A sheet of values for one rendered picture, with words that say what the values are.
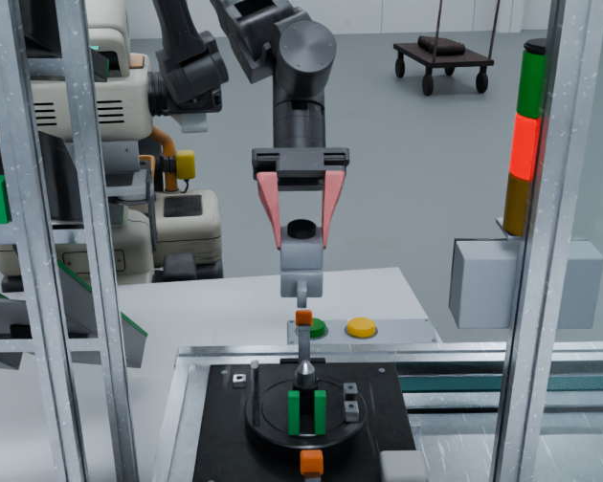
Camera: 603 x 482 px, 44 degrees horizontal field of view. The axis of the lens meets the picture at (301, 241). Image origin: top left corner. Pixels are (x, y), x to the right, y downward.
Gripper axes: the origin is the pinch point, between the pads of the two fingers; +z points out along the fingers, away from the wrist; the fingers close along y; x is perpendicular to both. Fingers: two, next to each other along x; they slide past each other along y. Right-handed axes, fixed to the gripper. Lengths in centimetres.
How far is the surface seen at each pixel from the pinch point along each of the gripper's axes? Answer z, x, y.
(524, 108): -4.7, -22.2, 16.9
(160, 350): 6, 46, -21
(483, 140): -178, 410, 143
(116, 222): -3.1, 2.9, -19.9
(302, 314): 5.8, 11.8, 0.4
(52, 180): -2.5, -12.7, -22.3
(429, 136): -185, 419, 107
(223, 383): 13.3, 19.0, -9.3
